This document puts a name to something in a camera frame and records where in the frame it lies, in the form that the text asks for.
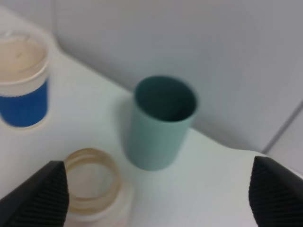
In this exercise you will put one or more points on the clear bottle with pink label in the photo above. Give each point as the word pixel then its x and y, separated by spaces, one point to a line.
pixel 99 195

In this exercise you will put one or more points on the blue ribbed paper cup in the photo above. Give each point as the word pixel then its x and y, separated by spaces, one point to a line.
pixel 24 75

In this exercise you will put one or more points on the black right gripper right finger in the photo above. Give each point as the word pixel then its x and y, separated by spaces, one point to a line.
pixel 275 194

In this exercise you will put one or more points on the teal plastic cup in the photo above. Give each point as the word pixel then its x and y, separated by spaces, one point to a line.
pixel 163 110

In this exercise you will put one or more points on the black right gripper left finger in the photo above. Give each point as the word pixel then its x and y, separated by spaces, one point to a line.
pixel 40 201

